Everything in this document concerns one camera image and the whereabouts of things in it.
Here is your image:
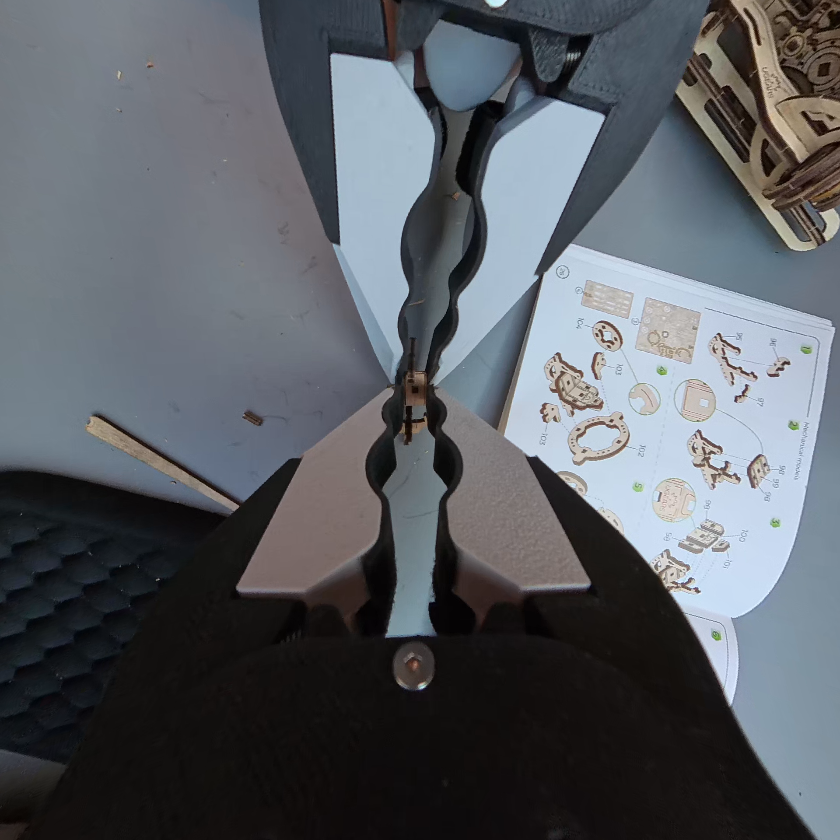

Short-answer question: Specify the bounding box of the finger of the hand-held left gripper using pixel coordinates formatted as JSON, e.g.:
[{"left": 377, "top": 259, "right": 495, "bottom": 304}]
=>
[
  {"left": 330, "top": 51, "right": 447, "bottom": 385},
  {"left": 423, "top": 79, "right": 606, "bottom": 389}
]

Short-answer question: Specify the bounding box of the assembled wooden mechanical model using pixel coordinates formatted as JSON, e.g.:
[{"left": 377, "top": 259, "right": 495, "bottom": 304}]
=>
[{"left": 675, "top": 0, "right": 840, "bottom": 253}]

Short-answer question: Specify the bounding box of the white assembly instruction booklet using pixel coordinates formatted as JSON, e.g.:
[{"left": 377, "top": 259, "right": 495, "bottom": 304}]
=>
[{"left": 497, "top": 243, "right": 836, "bottom": 706}]

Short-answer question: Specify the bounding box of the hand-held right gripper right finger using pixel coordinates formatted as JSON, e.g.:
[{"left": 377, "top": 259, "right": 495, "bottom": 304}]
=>
[{"left": 427, "top": 386, "right": 597, "bottom": 636}]

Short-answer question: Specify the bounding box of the long thin wooden stick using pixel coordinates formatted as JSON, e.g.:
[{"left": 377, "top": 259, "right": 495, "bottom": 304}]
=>
[{"left": 85, "top": 413, "right": 242, "bottom": 513}]

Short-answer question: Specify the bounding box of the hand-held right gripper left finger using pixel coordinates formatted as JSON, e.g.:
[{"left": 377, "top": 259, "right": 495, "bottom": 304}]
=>
[{"left": 235, "top": 384, "right": 401, "bottom": 637}]

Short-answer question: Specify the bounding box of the small wooden cross-piece assembly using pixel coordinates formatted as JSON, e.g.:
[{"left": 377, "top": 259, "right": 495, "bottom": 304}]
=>
[{"left": 395, "top": 336, "right": 431, "bottom": 448}]

